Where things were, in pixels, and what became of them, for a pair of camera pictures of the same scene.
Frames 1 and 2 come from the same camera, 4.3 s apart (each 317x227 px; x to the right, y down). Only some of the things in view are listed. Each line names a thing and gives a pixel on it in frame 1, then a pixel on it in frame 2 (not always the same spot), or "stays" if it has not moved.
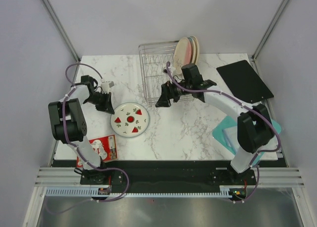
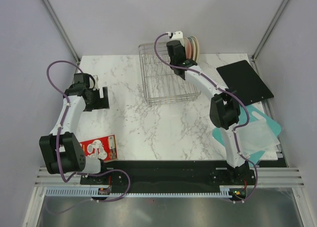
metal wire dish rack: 155,57 stays
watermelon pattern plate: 130,119 to 185,41
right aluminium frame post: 272,23 stays
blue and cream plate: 193,50 stays
